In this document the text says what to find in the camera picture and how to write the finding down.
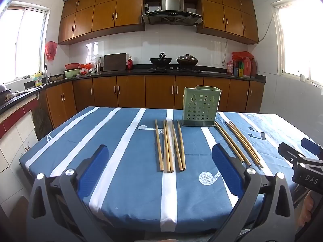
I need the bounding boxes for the metal faucet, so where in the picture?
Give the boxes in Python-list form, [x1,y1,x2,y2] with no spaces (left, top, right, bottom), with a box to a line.
[43,63,51,83]

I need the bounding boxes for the red bag over bottles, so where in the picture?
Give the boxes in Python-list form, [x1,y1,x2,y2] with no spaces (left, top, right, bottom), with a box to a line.
[232,51,255,61]

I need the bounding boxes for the person's right hand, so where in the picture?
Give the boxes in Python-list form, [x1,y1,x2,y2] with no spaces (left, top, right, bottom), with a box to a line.
[296,190,317,230]

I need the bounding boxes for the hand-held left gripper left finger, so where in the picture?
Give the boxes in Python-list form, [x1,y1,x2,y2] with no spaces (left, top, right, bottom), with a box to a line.
[26,144,111,242]

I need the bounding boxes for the hanging red plastic bag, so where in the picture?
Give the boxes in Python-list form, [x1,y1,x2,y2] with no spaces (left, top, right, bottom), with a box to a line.
[45,41,58,61]

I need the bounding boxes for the green plastic basin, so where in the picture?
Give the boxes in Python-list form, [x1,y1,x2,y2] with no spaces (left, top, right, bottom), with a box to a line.
[63,69,82,78]

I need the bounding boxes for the dark lidded pot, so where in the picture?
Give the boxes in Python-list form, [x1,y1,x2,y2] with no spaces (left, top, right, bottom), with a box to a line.
[176,54,199,67]

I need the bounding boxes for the black wok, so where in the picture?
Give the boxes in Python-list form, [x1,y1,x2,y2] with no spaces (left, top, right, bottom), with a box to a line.
[150,52,172,68]

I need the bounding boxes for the dark wooden cutting board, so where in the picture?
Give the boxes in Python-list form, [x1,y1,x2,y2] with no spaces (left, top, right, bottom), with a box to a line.
[103,53,127,71]

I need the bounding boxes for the white wall cable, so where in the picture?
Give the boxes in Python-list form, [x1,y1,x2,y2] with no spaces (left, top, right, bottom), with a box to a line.
[221,18,275,63]

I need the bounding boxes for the wooden cabinets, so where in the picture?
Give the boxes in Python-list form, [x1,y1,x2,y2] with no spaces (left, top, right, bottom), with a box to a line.
[58,0,259,45]
[38,75,265,131]

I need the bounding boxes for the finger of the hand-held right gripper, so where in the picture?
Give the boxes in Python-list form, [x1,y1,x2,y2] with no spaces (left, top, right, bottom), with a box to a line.
[301,138,323,158]
[278,142,304,162]

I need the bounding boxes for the wooden upper cabinets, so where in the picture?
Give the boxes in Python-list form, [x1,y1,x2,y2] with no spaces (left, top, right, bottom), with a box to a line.
[58,0,259,45]

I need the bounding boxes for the colourful utensil rack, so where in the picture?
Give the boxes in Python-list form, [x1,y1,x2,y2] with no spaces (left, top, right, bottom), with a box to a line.
[233,60,245,77]

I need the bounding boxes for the dark hanging cloth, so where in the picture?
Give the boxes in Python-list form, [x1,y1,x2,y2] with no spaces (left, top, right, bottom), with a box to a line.
[33,106,51,142]

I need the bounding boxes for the dark patterned pot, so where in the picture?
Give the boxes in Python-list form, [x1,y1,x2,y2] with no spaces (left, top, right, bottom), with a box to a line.
[0,83,13,104]

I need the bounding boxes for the steel range hood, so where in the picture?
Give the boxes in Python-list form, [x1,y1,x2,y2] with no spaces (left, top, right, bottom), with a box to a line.
[141,0,203,26]

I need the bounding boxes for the green perforated chopstick holder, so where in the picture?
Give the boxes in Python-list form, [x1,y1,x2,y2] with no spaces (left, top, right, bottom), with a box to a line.
[182,85,222,127]

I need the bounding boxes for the black gas stove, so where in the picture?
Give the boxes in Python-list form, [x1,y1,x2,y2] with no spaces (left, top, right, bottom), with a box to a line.
[148,66,203,73]

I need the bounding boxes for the large red oil bottle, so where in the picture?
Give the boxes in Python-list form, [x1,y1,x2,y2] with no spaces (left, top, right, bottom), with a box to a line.
[243,57,252,77]

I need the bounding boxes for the bright window with white frame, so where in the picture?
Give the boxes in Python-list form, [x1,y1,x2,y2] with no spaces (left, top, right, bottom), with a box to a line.
[271,0,323,86]

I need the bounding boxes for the blue white striped tablecloth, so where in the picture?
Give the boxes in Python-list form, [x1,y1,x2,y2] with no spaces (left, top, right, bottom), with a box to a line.
[19,106,323,234]

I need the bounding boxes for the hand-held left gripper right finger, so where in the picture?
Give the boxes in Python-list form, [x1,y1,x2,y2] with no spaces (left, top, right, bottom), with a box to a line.
[211,143,296,242]

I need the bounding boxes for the black kitchen countertop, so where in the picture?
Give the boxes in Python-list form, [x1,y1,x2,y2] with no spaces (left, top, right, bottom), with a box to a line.
[0,64,266,116]

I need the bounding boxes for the sliding window with white frame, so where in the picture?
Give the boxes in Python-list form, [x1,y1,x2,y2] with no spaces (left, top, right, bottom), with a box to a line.
[0,1,51,83]

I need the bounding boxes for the wooden lower cabinets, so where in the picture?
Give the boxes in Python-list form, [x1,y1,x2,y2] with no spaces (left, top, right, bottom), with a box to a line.
[38,75,265,131]

